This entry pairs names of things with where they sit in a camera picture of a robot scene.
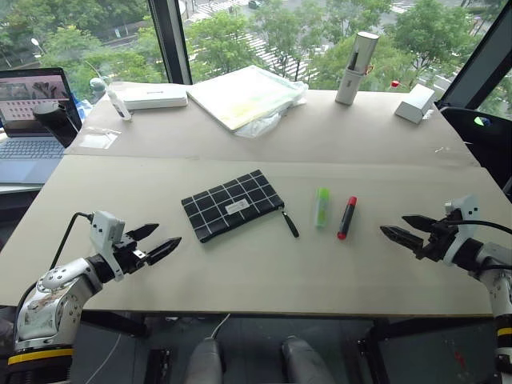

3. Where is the black red-capped marker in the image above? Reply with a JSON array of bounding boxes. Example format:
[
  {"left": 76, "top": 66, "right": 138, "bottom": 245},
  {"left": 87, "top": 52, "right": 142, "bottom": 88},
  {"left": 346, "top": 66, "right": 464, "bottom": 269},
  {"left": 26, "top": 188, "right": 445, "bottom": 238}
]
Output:
[{"left": 336, "top": 195, "right": 358, "bottom": 241}]

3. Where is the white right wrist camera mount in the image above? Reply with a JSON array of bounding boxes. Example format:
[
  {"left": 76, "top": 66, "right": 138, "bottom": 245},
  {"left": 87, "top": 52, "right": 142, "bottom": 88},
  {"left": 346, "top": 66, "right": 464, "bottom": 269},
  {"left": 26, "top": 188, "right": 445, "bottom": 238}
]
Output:
[{"left": 442, "top": 194, "right": 480, "bottom": 266}]

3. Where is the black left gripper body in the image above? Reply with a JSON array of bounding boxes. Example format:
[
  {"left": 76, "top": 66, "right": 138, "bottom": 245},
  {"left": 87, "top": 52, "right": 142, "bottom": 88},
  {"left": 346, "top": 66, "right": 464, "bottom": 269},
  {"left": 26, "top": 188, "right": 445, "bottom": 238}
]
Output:
[{"left": 112, "top": 230, "right": 150, "bottom": 276}]

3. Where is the small white cardboard box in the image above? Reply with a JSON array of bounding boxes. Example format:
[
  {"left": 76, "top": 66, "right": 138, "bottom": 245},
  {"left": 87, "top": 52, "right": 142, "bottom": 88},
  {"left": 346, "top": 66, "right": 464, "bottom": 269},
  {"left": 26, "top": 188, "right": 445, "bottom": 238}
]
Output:
[{"left": 394, "top": 83, "right": 436, "bottom": 125}]

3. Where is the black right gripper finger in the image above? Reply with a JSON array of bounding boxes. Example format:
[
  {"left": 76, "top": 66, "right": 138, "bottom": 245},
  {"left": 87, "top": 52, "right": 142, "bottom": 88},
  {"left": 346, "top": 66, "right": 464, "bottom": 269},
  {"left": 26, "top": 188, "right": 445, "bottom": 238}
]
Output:
[
  {"left": 402, "top": 214, "right": 434, "bottom": 234},
  {"left": 379, "top": 226, "right": 426, "bottom": 253}
]

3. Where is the open laptop computer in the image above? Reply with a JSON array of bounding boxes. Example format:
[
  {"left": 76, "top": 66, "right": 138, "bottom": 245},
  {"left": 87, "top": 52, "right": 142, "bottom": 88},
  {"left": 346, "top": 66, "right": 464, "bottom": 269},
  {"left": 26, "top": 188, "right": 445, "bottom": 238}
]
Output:
[{"left": 0, "top": 66, "right": 83, "bottom": 189}]

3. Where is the clear plastic bag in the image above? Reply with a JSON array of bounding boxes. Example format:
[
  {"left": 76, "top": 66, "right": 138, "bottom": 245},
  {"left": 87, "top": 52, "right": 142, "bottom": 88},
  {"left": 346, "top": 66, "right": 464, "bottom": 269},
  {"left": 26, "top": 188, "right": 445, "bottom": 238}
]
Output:
[{"left": 78, "top": 126, "right": 122, "bottom": 150}]

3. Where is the black white-grid pencil case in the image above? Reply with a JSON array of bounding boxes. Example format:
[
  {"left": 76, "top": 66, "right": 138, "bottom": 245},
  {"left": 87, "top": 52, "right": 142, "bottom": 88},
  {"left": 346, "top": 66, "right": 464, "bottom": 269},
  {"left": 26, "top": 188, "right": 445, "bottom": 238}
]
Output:
[{"left": 181, "top": 169, "right": 300, "bottom": 244}]

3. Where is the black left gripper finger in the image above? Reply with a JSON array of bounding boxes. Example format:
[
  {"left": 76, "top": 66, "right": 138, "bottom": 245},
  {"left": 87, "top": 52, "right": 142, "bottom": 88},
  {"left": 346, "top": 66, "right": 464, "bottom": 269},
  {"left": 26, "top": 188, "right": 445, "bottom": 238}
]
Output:
[
  {"left": 145, "top": 236, "right": 182, "bottom": 266},
  {"left": 126, "top": 223, "right": 160, "bottom": 242}
]

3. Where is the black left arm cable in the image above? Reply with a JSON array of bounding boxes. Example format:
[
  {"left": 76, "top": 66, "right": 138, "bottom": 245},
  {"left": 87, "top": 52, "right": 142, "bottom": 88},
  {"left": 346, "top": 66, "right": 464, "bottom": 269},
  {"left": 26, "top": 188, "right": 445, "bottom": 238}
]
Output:
[{"left": 14, "top": 211, "right": 94, "bottom": 321}]

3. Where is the white cylindrical bottle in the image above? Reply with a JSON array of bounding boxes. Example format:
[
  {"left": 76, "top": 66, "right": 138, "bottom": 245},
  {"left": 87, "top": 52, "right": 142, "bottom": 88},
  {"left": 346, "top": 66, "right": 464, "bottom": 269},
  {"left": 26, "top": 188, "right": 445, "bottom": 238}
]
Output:
[{"left": 334, "top": 31, "right": 380, "bottom": 106}]

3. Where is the dark rounded shape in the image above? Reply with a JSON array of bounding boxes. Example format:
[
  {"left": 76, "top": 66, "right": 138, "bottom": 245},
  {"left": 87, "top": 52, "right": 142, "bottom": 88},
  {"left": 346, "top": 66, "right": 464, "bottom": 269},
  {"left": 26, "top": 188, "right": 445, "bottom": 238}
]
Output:
[
  {"left": 281, "top": 335, "right": 335, "bottom": 384},
  {"left": 184, "top": 338, "right": 223, "bottom": 384}
]

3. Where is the small white bottle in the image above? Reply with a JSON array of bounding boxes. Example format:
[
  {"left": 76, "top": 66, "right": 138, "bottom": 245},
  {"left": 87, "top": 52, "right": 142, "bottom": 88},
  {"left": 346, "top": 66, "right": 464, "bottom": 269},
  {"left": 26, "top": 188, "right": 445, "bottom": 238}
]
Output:
[{"left": 105, "top": 87, "right": 133, "bottom": 122}]

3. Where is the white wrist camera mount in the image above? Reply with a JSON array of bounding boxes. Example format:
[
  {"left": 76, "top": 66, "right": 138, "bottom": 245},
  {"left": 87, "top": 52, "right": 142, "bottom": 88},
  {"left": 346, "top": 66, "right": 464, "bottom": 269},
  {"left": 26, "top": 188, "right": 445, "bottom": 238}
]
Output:
[
  {"left": 89, "top": 210, "right": 126, "bottom": 282},
  {"left": 442, "top": 194, "right": 480, "bottom": 266}
]

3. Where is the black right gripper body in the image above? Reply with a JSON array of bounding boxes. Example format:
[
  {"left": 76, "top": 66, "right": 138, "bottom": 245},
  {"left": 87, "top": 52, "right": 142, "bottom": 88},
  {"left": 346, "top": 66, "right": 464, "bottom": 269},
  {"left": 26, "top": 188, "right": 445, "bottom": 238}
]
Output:
[{"left": 415, "top": 218, "right": 462, "bottom": 264}]

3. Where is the black chair with green sticker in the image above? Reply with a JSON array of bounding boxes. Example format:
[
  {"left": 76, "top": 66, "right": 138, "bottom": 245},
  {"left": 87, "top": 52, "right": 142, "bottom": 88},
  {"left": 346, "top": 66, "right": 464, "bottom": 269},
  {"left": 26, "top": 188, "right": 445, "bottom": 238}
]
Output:
[{"left": 438, "top": 106, "right": 512, "bottom": 189}]

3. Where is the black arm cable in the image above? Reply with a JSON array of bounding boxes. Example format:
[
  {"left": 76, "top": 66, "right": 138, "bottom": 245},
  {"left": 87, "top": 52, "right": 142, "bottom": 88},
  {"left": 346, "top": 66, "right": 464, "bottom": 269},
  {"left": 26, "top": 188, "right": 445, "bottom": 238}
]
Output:
[
  {"left": 14, "top": 211, "right": 94, "bottom": 321},
  {"left": 447, "top": 219, "right": 512, "bottom": 234}
]

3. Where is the white board in plastic bag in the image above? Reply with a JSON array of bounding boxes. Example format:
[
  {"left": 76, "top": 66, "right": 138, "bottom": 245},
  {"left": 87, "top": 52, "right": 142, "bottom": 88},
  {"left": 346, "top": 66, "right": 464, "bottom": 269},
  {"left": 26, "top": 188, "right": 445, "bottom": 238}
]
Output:
[{"left": 186, "top": 65, "right": 309, "bottom": 138}]

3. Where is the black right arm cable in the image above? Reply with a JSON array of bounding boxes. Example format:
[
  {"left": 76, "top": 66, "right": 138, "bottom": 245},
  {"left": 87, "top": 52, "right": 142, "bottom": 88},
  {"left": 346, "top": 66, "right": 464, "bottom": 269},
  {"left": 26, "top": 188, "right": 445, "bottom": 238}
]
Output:
[{"left": 447, "top": 219, "right": 512, "bottom": 234}]

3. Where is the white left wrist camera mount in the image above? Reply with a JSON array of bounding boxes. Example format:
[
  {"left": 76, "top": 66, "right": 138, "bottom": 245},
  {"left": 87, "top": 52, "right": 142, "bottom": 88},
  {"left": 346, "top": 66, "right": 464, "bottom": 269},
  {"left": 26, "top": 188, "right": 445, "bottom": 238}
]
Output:
[{"left": 89, "top": 210, "right": 126, "bottom": 282}]

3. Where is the thin white cable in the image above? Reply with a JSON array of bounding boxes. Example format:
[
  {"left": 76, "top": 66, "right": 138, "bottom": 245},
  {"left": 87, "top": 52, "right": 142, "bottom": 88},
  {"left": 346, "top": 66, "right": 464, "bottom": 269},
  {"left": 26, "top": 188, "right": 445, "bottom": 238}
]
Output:
[{"left": 86, "top": 313, "right": 232, "bottom": 384}]

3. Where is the black cylindrical device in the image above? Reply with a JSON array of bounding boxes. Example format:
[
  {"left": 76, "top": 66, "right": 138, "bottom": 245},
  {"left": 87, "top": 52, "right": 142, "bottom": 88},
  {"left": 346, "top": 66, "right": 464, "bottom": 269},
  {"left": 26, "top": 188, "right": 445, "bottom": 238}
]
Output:
[{"left": 32, "top": 101, "right": 78, "bottom": 148}]

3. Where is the green highlighter pen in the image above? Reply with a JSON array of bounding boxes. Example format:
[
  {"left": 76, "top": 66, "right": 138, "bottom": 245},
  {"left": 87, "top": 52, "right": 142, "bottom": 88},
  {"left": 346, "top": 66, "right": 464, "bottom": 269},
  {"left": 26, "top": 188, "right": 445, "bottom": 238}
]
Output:
[{"left": 314, "top": 187, "right": 331, "bottom": 229}]

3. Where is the white flat box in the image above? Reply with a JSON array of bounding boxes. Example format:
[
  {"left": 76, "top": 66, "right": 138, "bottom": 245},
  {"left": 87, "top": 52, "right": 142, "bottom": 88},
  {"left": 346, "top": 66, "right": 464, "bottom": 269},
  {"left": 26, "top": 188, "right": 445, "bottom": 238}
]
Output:
[{"left": 118, "top": 84, "right": 189, "bottom": 110}]

